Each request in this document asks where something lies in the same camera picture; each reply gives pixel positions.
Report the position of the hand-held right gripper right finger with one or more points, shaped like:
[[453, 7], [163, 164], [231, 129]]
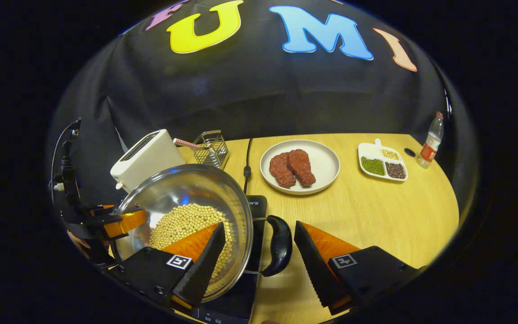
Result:
[[310, 265]]

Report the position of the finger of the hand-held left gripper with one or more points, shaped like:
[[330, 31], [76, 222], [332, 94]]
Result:
[[101, 208], [128, 222]]

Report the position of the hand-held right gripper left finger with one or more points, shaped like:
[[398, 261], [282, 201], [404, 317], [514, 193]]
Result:
[[205, 265]]

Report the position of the black induction cooktop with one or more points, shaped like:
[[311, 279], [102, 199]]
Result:
[[241, 297]]

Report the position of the stainless steel pot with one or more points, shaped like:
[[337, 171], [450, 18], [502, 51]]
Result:
[[187, 189]]

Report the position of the pile of soybeans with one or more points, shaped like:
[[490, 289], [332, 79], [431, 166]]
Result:
[[182, 222]]

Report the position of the white toaster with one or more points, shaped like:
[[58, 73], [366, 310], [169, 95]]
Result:
[[146, 157]]

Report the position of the pink striped straw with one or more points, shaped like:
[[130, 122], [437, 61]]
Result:
[[185, 143]]

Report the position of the red meat slice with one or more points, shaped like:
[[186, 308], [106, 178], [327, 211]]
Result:
[[281, 171], [302, 166]]

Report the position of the round white plate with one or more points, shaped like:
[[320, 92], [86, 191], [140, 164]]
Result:
[[326, 164]]

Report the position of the white divided bean dish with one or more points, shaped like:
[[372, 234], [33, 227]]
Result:
[[382, 162]]

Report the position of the clear red-label water bottle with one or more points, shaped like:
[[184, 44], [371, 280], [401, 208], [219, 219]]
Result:
[[430, 148]]

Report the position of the black backdrop cloth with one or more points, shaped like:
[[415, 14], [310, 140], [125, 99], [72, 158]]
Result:
[[263, 90]]

